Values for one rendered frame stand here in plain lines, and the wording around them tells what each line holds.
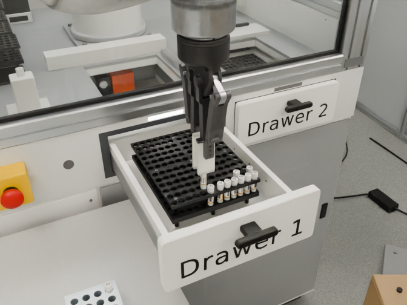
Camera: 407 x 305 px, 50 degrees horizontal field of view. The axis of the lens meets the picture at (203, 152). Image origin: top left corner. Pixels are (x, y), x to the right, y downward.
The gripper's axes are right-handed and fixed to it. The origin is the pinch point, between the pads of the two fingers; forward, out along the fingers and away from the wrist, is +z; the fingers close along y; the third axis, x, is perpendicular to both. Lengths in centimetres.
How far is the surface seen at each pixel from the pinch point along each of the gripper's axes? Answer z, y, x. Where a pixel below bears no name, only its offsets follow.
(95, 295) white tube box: 20.2, -3.6, 21.7
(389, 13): 34, 126, -181
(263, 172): 9.9, 2.0, -13.8
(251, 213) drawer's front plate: 6.0, -10.7, -3.1
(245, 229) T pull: 7.6, -12.1, -1.4
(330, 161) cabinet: 33, 23, -52
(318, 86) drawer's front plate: 5.9, 21.3, -41.6
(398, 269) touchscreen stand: 95, 18, -95
